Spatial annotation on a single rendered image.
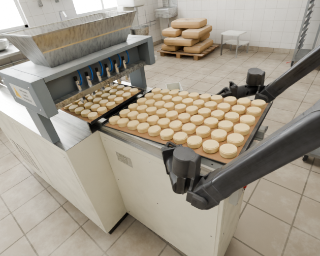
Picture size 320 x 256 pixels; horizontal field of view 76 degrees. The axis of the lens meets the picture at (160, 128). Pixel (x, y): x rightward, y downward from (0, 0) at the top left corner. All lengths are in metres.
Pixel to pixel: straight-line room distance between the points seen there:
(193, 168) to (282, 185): 1.50
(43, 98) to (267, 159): 0.80
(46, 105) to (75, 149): 0.26
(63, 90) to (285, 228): 1.60
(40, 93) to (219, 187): 0.73
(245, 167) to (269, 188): 1.45
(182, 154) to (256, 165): 0.17
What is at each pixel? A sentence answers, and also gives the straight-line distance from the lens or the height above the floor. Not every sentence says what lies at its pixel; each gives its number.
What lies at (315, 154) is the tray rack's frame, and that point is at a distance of 2.11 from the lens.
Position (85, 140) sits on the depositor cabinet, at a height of 0.83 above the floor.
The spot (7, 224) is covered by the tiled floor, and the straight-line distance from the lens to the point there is 2.16.
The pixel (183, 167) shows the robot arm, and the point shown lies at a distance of 0.52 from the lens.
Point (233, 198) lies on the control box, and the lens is 0.85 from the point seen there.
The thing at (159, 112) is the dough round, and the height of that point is 0.98.
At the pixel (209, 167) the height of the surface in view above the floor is 0.90.
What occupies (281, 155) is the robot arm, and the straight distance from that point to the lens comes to 0.43.
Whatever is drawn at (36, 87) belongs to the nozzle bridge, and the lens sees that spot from 0.91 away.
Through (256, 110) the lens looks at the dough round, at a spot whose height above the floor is 1.01.
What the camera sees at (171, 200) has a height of 0.58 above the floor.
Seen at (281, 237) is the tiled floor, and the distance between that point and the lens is 1.70.
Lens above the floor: 1.43
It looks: 35 degrees down
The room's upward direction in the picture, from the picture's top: 8 degrees counter-clockwise
